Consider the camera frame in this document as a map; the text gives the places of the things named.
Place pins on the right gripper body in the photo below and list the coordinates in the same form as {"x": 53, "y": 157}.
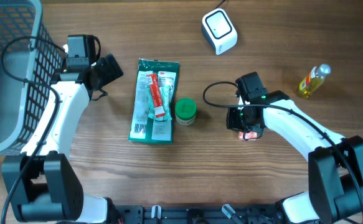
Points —
{"x": 238, "y": 119}

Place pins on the pink tissue pack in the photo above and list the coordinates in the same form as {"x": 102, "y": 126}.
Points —
{"x": 249, "y": 136}

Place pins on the yellow liquid bottle grey cap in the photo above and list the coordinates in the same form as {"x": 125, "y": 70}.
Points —
{"x": 310, "y": 83}

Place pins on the green 3M sponge package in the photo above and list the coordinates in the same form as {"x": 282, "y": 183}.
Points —
{"x": 144, "y": 129}

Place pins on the green lid jar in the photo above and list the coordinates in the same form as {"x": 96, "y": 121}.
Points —
{"x": 185, "y": 111}

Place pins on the red white tube packet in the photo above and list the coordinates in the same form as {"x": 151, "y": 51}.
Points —
{"x": 156, "y": 95}

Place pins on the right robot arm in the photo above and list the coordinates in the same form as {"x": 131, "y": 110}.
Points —
{"x": 335, "y": 163}

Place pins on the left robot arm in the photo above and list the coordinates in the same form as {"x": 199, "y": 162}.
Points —
{"x": 41, "y": 184}

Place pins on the white barcode scanner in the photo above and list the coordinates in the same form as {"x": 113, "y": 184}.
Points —
{"x": 219, "y": 31}

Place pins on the grey plastic shopping basket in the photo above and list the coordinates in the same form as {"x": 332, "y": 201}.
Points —
{"x": 27, "y": 61}

